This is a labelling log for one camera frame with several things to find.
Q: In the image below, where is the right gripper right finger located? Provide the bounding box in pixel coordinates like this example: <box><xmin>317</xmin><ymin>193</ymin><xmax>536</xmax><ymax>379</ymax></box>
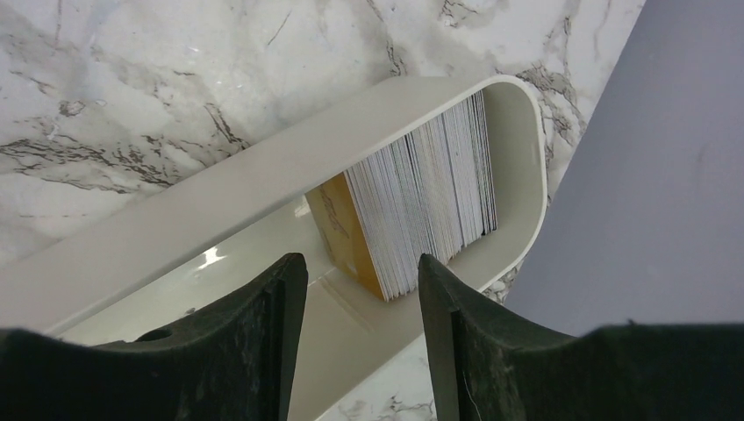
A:
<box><xmin>418</xmin><ymin>254</ymin><xmax>743</xmax><ymax>420</ymax></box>

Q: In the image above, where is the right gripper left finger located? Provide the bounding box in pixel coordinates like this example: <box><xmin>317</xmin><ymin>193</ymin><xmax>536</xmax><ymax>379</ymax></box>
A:
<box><xmin>1</xmin><ymin>253</ymin><xmax>309</xmax><ymax>420</ymax></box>

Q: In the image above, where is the stack of cards in tray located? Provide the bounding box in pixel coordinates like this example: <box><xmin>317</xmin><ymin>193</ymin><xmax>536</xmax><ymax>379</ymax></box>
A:
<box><xmin>305</xmin><ymin>91</ymin><xmax>497</xmax><ymax>302</ymax></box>

